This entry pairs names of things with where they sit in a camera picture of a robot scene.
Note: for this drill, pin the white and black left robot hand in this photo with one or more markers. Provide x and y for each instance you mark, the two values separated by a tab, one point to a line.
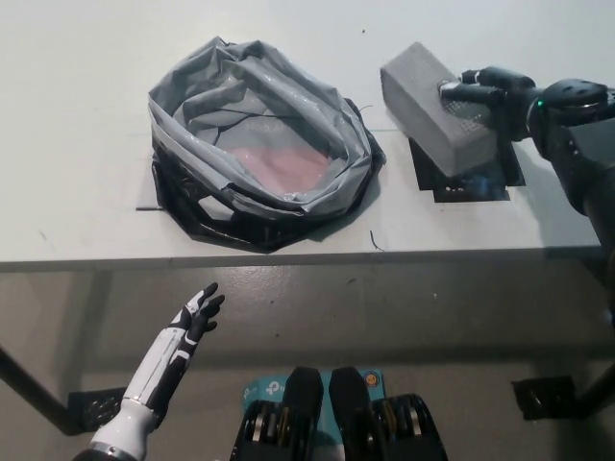
165	355

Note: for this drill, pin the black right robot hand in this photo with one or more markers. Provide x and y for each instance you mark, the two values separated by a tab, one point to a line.
504	84

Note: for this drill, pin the grey perforated rectangular basket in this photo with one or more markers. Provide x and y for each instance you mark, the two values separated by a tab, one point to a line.
423	105

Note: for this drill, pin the grey and black plastic bag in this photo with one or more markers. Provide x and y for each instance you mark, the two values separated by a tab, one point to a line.
216	153

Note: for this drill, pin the pink sheet inside bag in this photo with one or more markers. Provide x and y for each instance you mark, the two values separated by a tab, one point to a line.
283	168

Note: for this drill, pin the black tape patch on table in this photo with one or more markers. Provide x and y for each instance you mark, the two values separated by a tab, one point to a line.
432	177

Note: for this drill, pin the black table leg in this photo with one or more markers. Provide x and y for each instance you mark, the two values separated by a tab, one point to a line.
33	389
598	394

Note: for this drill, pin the thin curved dark thread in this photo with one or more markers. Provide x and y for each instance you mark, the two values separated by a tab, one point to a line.
366	108

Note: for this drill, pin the short black thread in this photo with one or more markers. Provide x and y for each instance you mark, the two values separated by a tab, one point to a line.
374	240

